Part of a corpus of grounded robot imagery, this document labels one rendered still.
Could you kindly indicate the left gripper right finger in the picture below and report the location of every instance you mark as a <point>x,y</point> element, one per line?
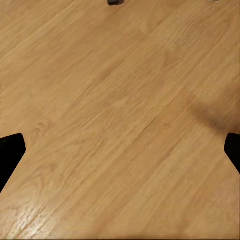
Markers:
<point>232,149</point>

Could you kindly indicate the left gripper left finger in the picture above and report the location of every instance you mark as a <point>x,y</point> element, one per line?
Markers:
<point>12,149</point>

